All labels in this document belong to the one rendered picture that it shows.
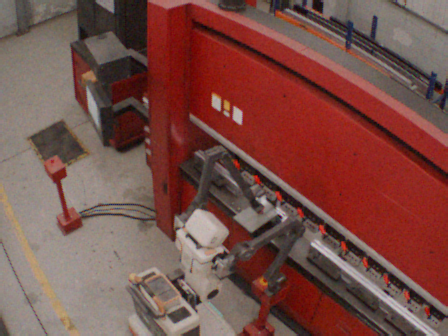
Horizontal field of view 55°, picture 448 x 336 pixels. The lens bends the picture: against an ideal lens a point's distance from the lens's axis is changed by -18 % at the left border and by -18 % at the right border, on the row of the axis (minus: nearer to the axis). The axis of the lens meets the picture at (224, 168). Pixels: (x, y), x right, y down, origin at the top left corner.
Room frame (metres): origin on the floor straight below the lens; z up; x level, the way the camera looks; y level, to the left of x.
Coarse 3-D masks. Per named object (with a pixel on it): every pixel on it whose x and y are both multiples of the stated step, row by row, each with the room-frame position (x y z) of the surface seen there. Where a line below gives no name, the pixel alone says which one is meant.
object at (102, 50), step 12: (96, 36) 3.26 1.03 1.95; (108, 36) 3.25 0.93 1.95; (96, 48) 3.05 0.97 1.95; (108, 48) 3.04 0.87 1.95; (120, 48) 3.03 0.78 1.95; (96, 60) 2.86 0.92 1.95; (108, 60) 2.85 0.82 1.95; (120, 60) 2.88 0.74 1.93; (96, 72) 2.87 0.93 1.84; (108, 72) 2.83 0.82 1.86; (120, 72) 2.88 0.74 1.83; (108, 84) 2.83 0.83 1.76; (108, 96) 3.21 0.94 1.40
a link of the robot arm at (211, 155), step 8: (208, 152) 2.35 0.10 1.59; (216, 152) 2.34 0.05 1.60; (224, 152) 2.35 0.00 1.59; (208, 160) 2.30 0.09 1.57; (208, 168) 2.29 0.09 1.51; (208, 176) 2.28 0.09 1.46; (200, 184) 2.27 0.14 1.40; (208, 184) 2.27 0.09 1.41; (200, 192) 2.24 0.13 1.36; (208, 192) 2.26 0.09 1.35; (200, 200) 2.22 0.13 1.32; (200, 208) 2.19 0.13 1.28
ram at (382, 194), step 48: (192, 48) 3.09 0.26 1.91; (240, 48) 2.82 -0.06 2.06; (192, 96) 3.08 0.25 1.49; (240, 96) 2.73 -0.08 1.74; (288, 96) 2.45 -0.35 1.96; (240, 144) 2.71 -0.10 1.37; (288, 144) 2.42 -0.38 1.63; (336, 144) 2.17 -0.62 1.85; (384, 144) 1.94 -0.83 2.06; (288, 192) 2.37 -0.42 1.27; (336, 192) 2.11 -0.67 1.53; (384, 192) 1.88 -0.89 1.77; (432, 192) 1.66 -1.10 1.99; (384, 240) 1.79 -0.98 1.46; (432, 240) 1.57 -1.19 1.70; (432, 288) 1.44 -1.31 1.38
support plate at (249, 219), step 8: (248, 208) 2.48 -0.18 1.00; (240, 216) 2.40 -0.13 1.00; (248, 216) 2.40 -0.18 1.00; (256, 216) 2.41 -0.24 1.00; (264, 216) 2.41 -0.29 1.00; (272, 216) 2.41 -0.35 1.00; (240, 224) 2.33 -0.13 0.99; (248, 224) 2.33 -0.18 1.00; (256, 224) 2.33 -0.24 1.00; (264, 224) 2.34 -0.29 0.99
